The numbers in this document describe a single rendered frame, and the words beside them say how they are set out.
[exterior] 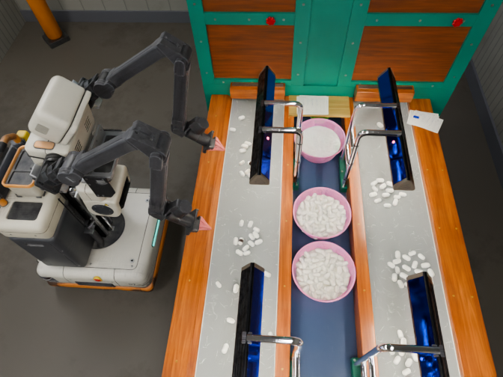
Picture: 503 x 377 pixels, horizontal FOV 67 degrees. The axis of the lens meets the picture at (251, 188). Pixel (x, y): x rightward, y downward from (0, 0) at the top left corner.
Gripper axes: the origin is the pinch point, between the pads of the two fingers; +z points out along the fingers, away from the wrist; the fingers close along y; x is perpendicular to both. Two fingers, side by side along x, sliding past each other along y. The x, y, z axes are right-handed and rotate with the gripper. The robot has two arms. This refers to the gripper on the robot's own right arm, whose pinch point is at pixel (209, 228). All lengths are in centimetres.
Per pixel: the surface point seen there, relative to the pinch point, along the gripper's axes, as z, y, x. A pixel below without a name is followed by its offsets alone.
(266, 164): 3.5, 18.5, -32.5
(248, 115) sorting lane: 16, 76, 1
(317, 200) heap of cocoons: 43, 23, -23
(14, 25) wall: -130, 249, 214
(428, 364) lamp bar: 42, -51, -66
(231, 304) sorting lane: 16.5, -28.2, 1.4
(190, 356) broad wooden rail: 5, -49, 9
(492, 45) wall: 172, 187, -86
